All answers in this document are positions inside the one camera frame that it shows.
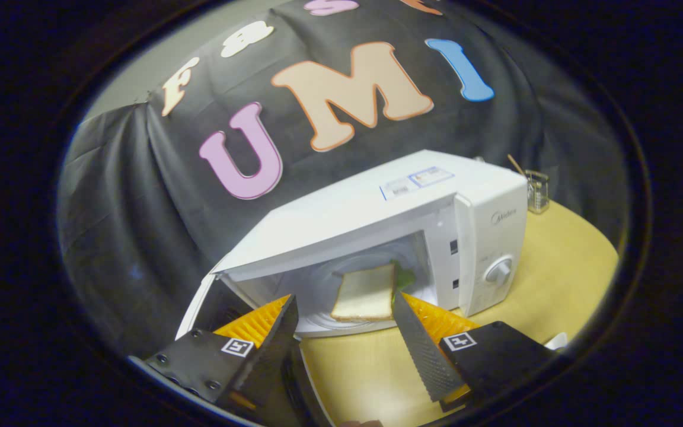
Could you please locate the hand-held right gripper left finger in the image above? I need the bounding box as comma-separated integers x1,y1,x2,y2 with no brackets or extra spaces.
143,294,301,416

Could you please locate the white microwave oven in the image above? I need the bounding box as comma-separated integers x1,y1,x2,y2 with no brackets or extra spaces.
175,149,529,427

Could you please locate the white bread sandwich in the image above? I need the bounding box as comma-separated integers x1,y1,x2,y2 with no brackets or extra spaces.
330,263,397,323

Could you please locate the clear glass beaker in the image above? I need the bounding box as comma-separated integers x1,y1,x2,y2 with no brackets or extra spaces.
525,170,551,214

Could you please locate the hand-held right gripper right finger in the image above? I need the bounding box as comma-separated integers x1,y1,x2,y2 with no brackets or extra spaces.
391,291,560,413

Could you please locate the black backdrop cloth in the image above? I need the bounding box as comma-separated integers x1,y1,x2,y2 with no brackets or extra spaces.
57,0,630,356

